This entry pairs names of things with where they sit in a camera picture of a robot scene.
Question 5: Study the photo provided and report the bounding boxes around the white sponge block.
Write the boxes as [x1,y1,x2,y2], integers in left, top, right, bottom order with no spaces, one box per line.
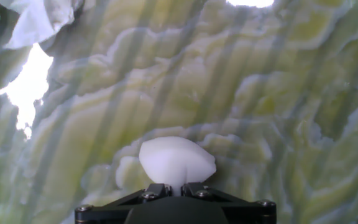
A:
[138,136,217,197]

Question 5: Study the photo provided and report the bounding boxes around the white crumpled tissue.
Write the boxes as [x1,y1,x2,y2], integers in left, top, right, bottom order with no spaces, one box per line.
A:
[0,0,76,50]

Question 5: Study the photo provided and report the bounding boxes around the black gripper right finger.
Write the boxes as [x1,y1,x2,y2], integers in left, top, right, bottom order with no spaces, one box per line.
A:
[181,182,277,224]

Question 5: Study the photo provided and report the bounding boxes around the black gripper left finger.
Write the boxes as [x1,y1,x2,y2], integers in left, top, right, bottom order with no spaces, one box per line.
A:
[75,183,172,224]

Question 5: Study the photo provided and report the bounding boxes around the green marble pattern mat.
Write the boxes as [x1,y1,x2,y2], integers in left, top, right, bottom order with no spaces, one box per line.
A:
[0,0,358,224]

